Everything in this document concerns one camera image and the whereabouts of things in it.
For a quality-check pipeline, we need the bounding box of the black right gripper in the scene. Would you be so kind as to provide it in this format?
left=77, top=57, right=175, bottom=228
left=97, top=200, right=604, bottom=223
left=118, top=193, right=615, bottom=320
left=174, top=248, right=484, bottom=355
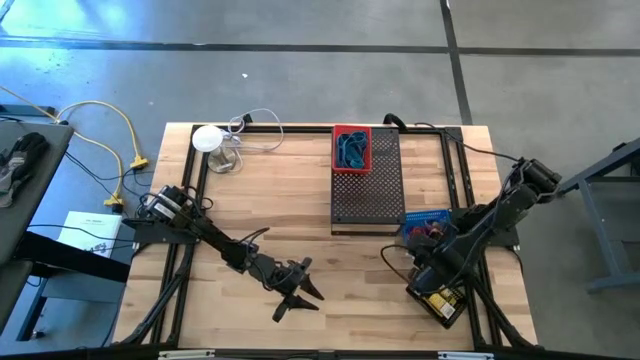
left=405, top=233, right=454, bottom=297

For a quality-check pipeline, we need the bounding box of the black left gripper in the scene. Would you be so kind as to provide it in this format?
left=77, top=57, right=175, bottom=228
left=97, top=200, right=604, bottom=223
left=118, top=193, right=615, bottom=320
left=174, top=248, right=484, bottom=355
left=254, top=257, right=325, bottom=323

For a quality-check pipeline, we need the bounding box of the yellow green packet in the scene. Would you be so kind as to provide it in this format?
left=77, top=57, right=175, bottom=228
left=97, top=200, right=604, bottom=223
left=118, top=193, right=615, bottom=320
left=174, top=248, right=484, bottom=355
left=424, top=292, right=457, bottom=320

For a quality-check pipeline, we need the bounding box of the red plastic basket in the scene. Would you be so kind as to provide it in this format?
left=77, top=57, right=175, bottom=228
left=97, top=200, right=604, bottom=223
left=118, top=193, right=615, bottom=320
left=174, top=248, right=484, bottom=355
left=331, top=124, right=374, bottom=175

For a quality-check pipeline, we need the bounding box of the black mesh tray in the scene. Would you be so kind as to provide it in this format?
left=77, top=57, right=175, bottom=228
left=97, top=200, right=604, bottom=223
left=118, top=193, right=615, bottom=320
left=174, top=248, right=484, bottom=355
left=405, top=279, right=469, bottom=331

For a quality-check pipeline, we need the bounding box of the blue plastic basket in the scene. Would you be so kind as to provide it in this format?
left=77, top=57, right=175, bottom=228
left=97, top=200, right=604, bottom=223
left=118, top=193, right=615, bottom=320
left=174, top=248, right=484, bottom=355
left=402, top=209, right=454, bottom=246

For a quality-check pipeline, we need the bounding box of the black perforated metal shelf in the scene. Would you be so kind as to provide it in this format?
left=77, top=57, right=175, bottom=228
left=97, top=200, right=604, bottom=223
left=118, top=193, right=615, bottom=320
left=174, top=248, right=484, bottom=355
left=330, top=127, right=408, bottom=237

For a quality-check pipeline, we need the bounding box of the blue-grey metal cart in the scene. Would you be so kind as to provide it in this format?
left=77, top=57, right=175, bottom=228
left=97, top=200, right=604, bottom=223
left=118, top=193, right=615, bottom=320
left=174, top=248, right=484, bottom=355
left=551, top=137, right=640, bottom=294

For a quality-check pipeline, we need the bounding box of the white mushroom table lamp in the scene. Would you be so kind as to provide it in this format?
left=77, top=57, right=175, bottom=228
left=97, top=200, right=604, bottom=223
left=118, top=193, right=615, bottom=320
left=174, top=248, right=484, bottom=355
left=191, top=124, right=240, bottom=175

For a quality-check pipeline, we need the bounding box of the white booklet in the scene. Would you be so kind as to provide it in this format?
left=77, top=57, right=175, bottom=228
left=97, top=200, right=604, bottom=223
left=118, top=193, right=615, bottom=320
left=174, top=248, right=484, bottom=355
left=56, top=210, right=123, bottom=259

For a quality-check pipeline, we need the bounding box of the dark bench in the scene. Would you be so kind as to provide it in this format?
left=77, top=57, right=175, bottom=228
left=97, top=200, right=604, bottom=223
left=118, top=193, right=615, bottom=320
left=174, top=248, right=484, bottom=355
left=14, top=232, right=132, bottom=342

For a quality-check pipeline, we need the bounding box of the grey side table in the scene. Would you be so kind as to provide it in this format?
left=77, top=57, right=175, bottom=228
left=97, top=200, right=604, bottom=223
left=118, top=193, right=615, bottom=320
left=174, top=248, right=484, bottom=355
left=0, top=119, right=75, bottom=266

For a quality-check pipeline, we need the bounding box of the grey black work glove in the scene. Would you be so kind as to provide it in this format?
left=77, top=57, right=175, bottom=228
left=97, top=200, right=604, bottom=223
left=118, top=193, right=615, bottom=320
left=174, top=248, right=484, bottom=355
left=0, top=131, right=51, bottom=209

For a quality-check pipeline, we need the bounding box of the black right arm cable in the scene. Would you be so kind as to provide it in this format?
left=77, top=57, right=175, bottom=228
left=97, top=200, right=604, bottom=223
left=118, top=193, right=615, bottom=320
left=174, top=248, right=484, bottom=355
left=379, top=242, right=417, bottom=287

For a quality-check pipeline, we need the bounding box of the grey metal bracket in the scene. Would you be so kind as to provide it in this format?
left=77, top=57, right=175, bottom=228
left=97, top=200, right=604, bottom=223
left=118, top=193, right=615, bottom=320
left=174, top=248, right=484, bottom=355
left=437, top=351, right=495, bottom=360
left=158, top=349, right=217, bottom=360

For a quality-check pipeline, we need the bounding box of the black thick cable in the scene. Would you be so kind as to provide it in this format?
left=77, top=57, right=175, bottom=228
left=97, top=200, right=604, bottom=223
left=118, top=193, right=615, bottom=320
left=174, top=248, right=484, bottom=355
left=382, top=112, right=524, bottom=164

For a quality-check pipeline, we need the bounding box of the white lamp cable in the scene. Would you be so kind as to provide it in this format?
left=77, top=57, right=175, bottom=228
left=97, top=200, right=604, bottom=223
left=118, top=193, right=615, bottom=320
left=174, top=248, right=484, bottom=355
left=227, top=108, right=285, bottom=171

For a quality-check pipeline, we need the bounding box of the black aluminium table frame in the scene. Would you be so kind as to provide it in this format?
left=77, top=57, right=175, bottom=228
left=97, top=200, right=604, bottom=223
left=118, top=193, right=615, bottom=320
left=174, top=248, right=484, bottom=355
left=115, top=122, right=539, bottom=351

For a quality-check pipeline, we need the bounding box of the yellow extension cable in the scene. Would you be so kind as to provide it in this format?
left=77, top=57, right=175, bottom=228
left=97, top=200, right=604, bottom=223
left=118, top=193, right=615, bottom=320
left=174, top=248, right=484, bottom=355
left=0, top=84, right=151, bottom=207

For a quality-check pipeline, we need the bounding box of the thin black floor cable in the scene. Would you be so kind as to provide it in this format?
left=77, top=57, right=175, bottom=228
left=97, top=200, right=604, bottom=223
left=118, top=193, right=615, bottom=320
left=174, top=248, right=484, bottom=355
left=27, top=149, right=154, bottom=251

